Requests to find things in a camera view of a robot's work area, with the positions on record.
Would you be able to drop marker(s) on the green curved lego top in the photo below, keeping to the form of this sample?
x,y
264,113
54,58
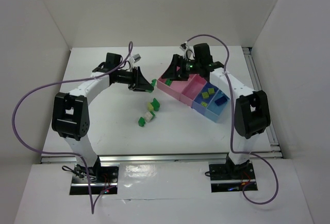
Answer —
x,y
155,103

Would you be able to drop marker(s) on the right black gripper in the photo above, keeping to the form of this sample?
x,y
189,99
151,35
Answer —
x,y
178,67

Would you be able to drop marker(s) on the small pink bin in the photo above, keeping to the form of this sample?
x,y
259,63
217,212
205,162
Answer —
x,y
191,91

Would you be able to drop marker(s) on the pale yellow curved lego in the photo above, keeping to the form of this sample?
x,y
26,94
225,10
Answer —
x,y
150,107

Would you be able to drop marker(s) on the aluminium rail front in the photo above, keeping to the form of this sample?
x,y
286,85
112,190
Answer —
x,y
139,158

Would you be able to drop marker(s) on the aluminium rail right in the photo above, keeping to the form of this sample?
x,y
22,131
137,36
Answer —
x,y
262,106

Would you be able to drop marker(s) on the purple bin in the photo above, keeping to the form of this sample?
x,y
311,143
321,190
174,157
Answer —
x,y
196,105

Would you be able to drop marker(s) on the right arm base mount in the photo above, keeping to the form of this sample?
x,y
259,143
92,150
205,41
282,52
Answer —
x,y
222,181

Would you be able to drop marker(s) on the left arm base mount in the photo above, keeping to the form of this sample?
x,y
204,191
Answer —
x,y
107,181

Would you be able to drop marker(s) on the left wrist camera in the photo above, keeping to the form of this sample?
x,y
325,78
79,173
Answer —
x,y
135,58

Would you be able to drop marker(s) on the green lego brick half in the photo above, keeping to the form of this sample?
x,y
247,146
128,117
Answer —
x,y
168,82

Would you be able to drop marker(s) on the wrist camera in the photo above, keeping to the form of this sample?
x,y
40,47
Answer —
x,y
187,51
135,58

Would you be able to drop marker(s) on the light blue bin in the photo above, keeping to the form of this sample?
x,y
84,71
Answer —
x,y
212,111

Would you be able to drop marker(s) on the small green curved lego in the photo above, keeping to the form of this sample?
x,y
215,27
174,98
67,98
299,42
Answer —
x,y
141,122

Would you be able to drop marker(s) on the aluminium rail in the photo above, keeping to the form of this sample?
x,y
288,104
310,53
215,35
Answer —
x,y
262,106
139,158

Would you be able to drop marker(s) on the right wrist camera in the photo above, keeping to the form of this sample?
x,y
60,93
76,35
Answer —
x,y
187,51

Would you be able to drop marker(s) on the lime square lego front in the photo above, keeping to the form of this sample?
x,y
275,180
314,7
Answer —
x,y
205,95

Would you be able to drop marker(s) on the green stepped lego block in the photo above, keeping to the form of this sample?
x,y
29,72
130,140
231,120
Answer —
x,y
153,83

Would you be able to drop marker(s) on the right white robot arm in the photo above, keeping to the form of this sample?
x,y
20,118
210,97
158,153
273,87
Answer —
x,y
249,108

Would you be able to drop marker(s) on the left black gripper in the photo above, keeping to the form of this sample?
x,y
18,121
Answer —
x,y
137,78

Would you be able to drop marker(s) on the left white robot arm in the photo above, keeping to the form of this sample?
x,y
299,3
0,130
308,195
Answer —
x,y
71,110

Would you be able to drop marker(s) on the green lego on white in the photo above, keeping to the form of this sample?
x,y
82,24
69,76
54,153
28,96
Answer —
x,y
153,115

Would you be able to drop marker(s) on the dark blue lego plate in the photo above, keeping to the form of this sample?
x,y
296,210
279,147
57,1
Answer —
x,y
220,101

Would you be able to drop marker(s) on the white lego brick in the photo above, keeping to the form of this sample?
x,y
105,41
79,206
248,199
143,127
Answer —
x,y
148,116

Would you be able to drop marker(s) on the large pink bin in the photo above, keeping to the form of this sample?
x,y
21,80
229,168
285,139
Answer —
x,y
174,89

